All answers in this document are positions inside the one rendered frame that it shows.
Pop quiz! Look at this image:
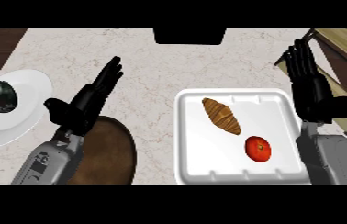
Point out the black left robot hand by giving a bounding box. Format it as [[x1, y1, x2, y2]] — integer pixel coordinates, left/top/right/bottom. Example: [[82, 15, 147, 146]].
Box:
[[44, 56, 125, 137]]

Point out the brown croissant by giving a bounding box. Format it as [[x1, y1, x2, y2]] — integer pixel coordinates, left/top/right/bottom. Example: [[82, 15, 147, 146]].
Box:
[[202, 97, 243, 136]]

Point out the white foam tray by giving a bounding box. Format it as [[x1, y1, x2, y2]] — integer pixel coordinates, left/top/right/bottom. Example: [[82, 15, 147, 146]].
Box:
[[173, 87, 314, 185]]

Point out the black appliance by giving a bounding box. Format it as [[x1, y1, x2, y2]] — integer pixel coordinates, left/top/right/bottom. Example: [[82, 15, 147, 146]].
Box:
[[153, 28, 228, 46]]

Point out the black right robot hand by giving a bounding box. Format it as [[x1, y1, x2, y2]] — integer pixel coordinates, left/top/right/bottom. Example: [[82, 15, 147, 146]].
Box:
[[284, 38, 347, 125]]

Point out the white plate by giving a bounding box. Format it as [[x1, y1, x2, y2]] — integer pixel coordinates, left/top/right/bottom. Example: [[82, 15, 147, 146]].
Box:
[[0, 69, 55, 148]]

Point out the dark green vegetable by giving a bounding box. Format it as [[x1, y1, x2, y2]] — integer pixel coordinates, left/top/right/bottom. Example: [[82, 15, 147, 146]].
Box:
[[0, 80, 20, 114]]

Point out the red tomato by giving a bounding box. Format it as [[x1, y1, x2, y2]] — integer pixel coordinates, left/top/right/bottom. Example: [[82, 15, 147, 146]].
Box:
[[244, 135, 274, 163]]

